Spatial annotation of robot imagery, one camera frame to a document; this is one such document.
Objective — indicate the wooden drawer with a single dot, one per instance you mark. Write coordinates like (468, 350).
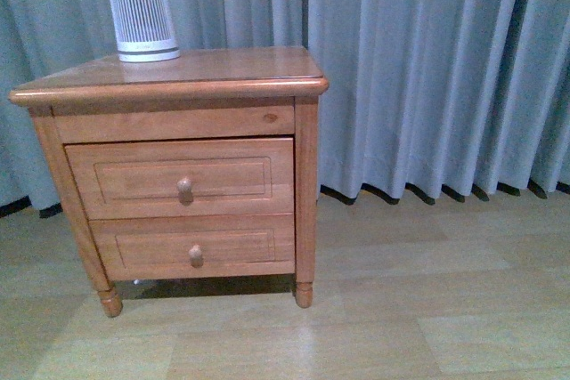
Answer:
(184, 178)
(196, 247)

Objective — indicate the grey-blue curtain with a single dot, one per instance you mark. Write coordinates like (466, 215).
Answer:
(430, 93)

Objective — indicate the wooden nightstand cabinet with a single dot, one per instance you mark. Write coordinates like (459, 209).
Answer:
(221, 94)

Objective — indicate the white ribbed air purifier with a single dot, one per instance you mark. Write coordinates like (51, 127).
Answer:
(144, 30)

